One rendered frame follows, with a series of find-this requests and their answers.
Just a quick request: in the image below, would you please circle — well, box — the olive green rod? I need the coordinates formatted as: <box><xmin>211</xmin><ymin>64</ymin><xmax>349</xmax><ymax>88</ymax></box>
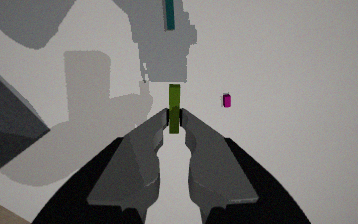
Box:
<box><xmin>169</xmin><ymin>84</ymin><xmax>180</xmax><ymax>134</ymax></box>

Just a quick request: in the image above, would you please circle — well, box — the small magenta block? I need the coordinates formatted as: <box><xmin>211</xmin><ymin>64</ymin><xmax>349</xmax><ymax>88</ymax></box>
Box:
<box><xmin>223</xmin><ymin>94</ymin><xmax>231</xmax><ymax>108</ymax></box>

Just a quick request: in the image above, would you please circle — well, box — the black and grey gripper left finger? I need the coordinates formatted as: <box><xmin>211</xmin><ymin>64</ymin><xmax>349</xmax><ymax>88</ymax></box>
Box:
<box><xmin>31</xmin><ymin>108</ymin><xmax>169</xmax><ymax>224</ymax></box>

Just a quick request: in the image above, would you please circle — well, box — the turquoise rod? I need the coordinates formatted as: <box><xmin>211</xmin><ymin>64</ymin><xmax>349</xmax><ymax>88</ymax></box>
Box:
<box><xmin>165</xmin><ymin>0</ymin><xmax>175</xmax><ymax>30</ymax></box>

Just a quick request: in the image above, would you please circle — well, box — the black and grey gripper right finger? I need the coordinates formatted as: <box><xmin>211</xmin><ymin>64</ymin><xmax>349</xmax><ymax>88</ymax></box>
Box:
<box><xmin>179</xmin><ymin>108</ymin><xmax>311</xmax><ymax>224</ymax></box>

